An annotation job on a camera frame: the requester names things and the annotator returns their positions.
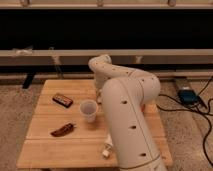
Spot dark snack bar packet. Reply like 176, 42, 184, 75
52, 93, 73, 108

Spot black cable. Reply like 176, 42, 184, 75
156, 78, 213, 168

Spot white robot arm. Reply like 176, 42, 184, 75
88, 55, 167, 171

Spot black bracket on rail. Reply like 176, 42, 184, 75
22, 72, 36, 89

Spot translucent plastic cup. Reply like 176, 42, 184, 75
80, 100, 98, 123

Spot white sponge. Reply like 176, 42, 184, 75
96, 90, 102, 104

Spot red chili pepper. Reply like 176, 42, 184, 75
51, 123, 75, 137

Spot blue power adapter box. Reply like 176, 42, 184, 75
178, 89, 198, 105

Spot white tube with cap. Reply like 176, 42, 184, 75
102, 135, 113, 158

